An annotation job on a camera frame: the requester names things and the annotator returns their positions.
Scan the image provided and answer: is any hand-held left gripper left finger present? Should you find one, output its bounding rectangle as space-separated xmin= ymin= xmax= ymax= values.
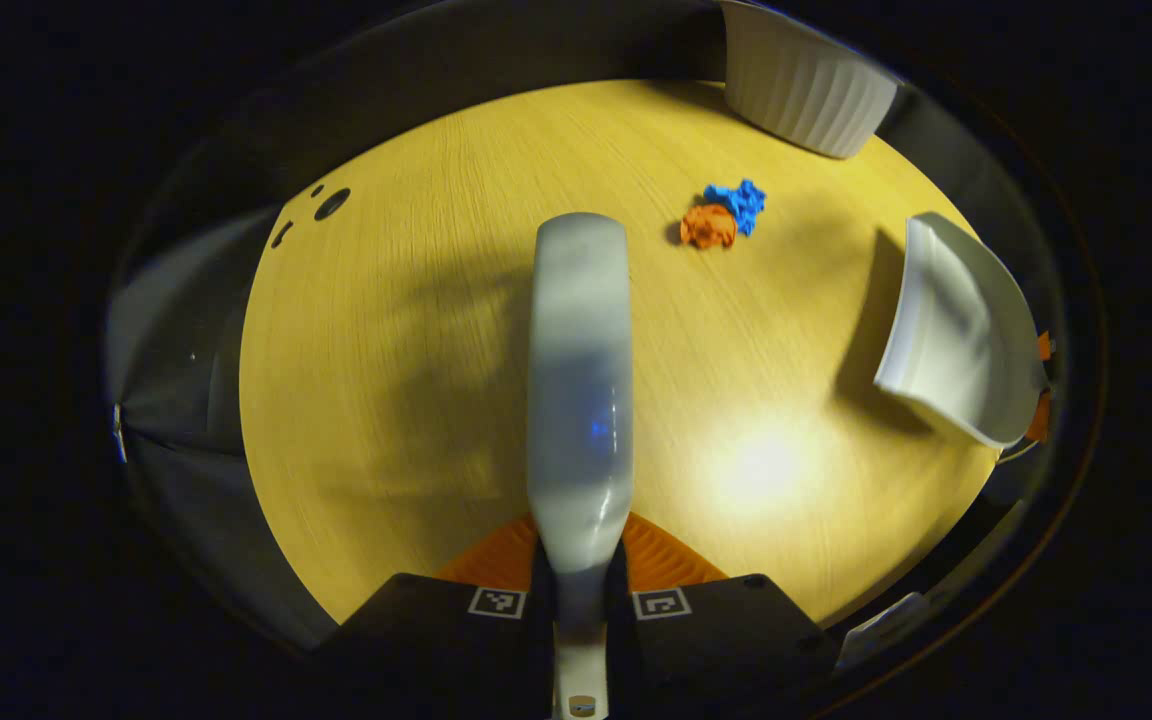
xmin=311 ymin=513 xmax=555 ymax=720

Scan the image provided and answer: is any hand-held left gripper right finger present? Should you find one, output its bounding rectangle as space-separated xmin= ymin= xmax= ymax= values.
xmin=606 ymin=512 xmax=839 ymax=720

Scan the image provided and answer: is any white dustpan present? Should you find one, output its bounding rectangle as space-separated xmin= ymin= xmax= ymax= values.
xmin=873 ymin=211 xmax=1050 ymax=450

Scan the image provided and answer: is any blue paper trash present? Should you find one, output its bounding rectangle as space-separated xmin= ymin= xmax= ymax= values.
xmin=703 ymin=179 xmax=767 ymax=237

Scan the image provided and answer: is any white ribbed garbage bin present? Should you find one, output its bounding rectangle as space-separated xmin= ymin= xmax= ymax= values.
xmin=719 ymin=0 xmax=899 ymax=161

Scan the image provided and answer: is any orange paper trash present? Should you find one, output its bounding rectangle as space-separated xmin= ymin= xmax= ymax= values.
xmin=680 ymin=204 xmax=738 ymax=250

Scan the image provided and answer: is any pale grey cloth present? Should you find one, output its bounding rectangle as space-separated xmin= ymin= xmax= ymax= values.
xmin=836 ymin=592 xmax=929 ymax=669

